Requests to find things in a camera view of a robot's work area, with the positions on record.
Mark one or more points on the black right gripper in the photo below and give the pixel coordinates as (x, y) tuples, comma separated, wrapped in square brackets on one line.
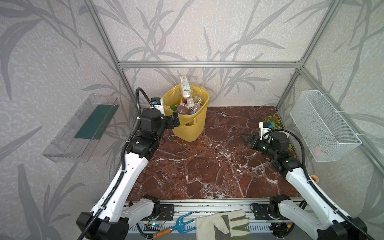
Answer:
[(251, 141)]

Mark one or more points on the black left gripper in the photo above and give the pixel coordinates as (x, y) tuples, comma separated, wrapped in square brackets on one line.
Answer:
[(173, 120)]

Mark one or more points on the small clear grey bottle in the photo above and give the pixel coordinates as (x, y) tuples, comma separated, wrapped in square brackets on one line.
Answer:
[(198, 104)]

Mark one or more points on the white green label bottle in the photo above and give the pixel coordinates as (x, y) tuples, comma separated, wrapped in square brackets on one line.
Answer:
[(187, 91)]

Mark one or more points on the yellow liquid bottle red label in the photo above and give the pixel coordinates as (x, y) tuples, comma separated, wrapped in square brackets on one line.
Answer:
[(183, 108)]

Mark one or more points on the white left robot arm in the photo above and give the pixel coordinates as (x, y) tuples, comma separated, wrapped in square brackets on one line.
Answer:
[(105, 221)]

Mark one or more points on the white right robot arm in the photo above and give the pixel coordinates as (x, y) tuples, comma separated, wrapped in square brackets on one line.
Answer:
[(317, 215)]

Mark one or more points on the yellow ribbed plastic bin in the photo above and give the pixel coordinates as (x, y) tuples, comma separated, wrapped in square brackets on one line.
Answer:
[(189, 133)]

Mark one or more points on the yellow bin liner bag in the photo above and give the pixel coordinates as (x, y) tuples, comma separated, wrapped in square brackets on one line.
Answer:
[(174, 96)]

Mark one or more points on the potted plant red flowers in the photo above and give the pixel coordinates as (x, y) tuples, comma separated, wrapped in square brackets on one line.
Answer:
[(277, 124)]

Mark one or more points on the small terracotta vase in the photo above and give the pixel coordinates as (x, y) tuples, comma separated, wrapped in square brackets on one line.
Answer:
[(315, 179)]

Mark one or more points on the white green work glove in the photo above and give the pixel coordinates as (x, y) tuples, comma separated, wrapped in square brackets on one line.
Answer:
[(223, 226)]

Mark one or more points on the blue garden hand fork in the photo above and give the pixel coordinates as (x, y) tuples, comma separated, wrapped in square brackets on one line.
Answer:
[(180, 227)]

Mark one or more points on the green circuit board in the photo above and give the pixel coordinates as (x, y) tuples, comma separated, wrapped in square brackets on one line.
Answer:
[(153, 227)]

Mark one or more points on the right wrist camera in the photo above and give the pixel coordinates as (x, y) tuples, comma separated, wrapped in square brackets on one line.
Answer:
[(265, 131)]

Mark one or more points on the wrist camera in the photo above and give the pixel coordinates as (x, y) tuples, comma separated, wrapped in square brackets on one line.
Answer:
[(265, 131), (158, 104)]

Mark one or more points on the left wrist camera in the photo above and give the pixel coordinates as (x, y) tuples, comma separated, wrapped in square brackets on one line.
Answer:
[(158, 104)]

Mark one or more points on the white wire mesh basket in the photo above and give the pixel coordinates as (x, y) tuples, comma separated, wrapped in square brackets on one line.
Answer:
[(325, 131)]

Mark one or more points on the clear wall shelf green mat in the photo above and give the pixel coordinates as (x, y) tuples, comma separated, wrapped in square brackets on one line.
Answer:
[(78, 139)]

